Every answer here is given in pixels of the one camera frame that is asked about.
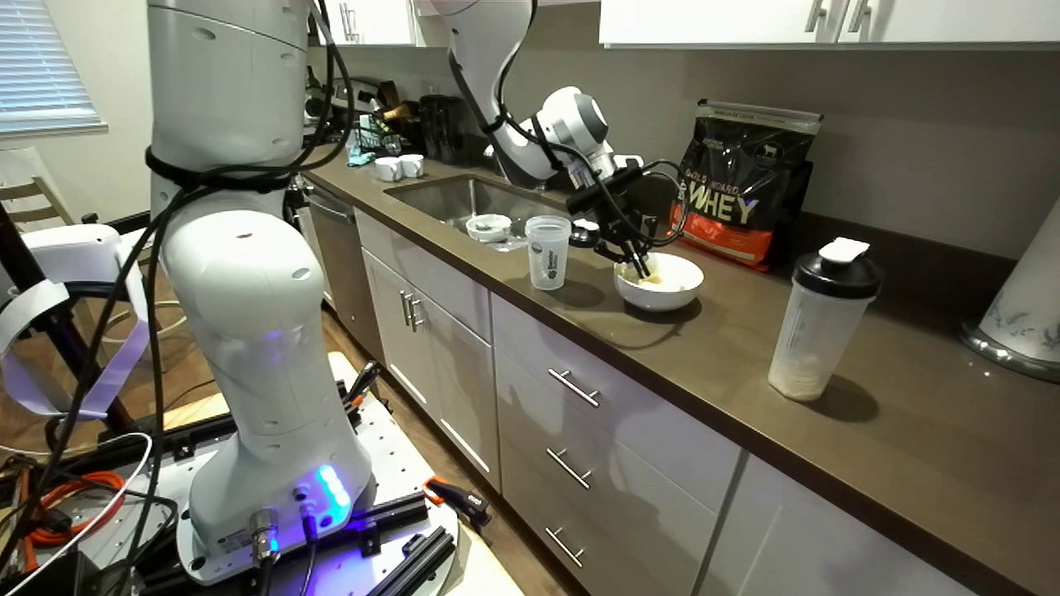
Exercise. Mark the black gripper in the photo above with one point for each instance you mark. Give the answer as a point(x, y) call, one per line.
point(630, 203)

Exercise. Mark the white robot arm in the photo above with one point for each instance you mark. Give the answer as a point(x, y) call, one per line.
point(253, 333)

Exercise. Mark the white bowl with powder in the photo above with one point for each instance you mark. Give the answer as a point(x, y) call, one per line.
point(667, 291)

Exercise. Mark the clear open shaker cup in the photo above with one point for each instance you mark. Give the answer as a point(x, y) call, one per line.
point(548, 260)

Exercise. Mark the black red whey bag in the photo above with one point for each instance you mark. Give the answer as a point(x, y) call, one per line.
point(763, 186)

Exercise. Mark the small white cup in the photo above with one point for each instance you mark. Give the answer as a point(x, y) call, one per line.
point(413, 167)
point(384, 167)

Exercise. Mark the black shaker lid white cap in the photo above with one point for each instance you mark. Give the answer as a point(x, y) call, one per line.
point(585, 231)

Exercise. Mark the small white dish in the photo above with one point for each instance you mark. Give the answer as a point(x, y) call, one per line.
point(488, 226)

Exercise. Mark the steel sink basin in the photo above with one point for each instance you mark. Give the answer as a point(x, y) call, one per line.
point(463, 199)

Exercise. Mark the shaker bottle with black lid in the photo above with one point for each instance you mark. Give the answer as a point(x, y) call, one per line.
point(816, 333)

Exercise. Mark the black kitchen appliance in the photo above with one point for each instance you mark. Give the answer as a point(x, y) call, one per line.
point(442, 125)

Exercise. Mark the stainless dishwasher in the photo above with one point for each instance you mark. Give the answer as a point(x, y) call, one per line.
point(342, 266)

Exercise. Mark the teal bottle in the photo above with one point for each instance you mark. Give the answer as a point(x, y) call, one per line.
point(365, 137)

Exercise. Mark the perforated metal robot table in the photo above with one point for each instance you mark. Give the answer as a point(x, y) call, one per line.
point(399, 450)

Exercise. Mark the black metal clamp bar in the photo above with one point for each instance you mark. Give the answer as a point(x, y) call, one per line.
point(402, 550)

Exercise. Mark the wooden chair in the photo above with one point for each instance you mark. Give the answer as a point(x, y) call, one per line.
point(35, 199)

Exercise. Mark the white window blind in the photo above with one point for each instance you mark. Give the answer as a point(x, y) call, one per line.
point(43, 67)

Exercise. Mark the white curved frame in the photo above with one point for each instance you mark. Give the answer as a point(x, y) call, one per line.
point(77, 249)

